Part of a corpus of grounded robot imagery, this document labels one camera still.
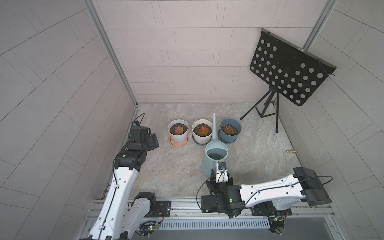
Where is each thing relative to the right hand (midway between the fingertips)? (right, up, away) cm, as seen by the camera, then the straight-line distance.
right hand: (214, 175), depth 73 cm
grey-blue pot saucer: (-6, +12, +17) cm, 22 cm away
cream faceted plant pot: (-8, +25, +20) cm, 33 cm away
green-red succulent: (+12, +21, +18) cm, 30 cm away
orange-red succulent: (-5, +20, +16) cm, 26 cm away
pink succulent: (-20, +21, +17) cm, 34 cm away
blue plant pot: (+8, +17, +14) cm, 23 cm away
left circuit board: (-30, -21, -7) cm, 37 cm away
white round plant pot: (-23, +25, +20) cm, 39 cm away
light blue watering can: (+1, +13, -2) cm, 13 cm away
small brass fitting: (+49, +8, +16) cm, 52 cm away
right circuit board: (+29, -22, -4) cm, 37 cm away
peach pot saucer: (-20, +11, +20) cm, 31 cm away
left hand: (-33, +19, +2) cm, 38 cm away
